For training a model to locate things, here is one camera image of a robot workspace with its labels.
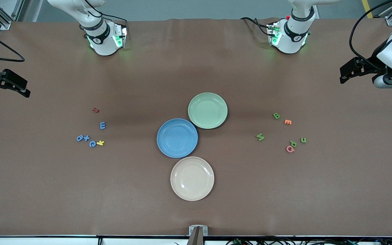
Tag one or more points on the large table cover sheet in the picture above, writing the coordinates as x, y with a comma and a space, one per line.
80, 190

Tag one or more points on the green foam letter B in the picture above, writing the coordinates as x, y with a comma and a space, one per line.
276, 116

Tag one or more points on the pink foam letter Q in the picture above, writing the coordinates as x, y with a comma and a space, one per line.
290, 149

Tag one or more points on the beige plate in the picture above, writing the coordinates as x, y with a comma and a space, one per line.
192, 178

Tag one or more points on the green foam letter N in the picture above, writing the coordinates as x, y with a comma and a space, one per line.
260, 137

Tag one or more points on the blue foam letter a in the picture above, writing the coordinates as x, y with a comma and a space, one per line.
80, 138

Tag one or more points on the green plate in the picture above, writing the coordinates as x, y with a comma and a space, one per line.
207, 110

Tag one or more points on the blue foam letter G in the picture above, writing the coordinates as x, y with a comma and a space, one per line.
92, 144

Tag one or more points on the green foam letter P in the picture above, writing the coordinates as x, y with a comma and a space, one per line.
293, 144

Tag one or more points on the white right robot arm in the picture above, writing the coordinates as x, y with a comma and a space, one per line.
102, 44

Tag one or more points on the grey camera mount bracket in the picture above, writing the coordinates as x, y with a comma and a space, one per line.
198, 234

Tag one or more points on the blue plate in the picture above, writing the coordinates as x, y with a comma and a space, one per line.
177, 137

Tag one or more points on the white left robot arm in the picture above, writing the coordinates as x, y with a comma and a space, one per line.
291, 42

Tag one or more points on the blue foam letter x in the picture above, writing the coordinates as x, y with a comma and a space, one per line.
86, 137

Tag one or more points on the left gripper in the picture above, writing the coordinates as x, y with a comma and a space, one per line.
370, 67

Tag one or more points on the yellow foam letter K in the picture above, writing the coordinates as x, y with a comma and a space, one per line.
100, 143

